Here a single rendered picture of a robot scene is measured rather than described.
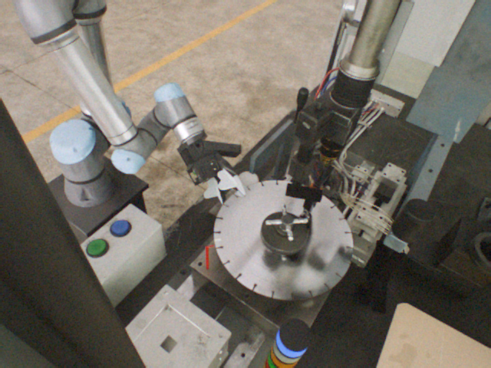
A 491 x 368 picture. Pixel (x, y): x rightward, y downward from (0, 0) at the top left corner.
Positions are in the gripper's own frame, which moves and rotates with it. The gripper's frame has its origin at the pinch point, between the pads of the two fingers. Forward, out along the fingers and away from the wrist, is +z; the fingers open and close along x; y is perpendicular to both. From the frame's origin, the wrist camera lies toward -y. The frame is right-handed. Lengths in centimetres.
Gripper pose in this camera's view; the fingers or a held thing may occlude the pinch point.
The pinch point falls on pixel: (236, 199)
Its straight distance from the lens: 96.8
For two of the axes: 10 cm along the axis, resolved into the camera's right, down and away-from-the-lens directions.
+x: 4.3, -1.9, -8.8
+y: -7.6, 4.5, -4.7
